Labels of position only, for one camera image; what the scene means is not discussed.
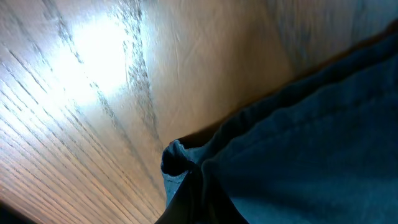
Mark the navy blue shorts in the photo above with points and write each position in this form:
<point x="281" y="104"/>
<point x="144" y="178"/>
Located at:
<point x="321" y="150"/>

